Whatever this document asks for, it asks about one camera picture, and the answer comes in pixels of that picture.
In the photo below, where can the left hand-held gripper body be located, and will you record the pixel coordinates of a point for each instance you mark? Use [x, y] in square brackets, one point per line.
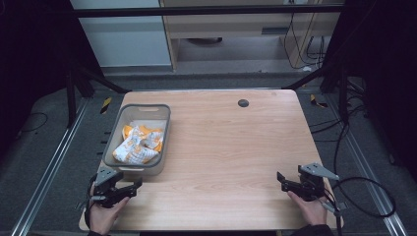
[105, 183]

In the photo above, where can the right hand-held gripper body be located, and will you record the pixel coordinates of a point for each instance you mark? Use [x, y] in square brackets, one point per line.
[312, 183]

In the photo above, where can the person's right hand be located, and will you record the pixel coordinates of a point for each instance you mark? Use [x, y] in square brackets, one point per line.
[311, 210]

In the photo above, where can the person's left hand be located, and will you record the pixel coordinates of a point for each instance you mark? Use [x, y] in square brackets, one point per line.
[104, 217]

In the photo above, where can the large orange white crumpled packet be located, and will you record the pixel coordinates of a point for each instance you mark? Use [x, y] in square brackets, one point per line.
[135, 151]

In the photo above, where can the small orange white crumpled packet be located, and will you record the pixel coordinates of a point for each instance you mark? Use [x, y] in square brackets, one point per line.
[153, 137]

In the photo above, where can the grey plastic bin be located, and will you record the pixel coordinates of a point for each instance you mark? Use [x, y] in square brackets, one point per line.
[160, 137]

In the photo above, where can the yellow black floor tape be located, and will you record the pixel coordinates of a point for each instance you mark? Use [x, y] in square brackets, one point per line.
[317, 101]
[105, 105]

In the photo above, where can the round grey table grommet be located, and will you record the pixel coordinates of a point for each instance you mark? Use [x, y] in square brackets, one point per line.
[243, 103]

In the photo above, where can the black metal stand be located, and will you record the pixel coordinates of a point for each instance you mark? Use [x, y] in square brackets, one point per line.
[343, 95]
[71, 98]

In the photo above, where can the black curtain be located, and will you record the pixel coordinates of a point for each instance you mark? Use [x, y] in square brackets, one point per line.
[32, 59]
[383, 72]

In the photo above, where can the white cabinet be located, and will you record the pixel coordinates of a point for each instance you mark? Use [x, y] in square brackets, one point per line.
[124, 42]

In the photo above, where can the aluminium floor rail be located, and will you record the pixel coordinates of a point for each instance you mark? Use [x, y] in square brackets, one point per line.
[364, 164]
[55, 157]

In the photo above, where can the black horizontal frame bar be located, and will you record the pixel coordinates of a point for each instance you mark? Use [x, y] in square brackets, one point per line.
[196, 11]

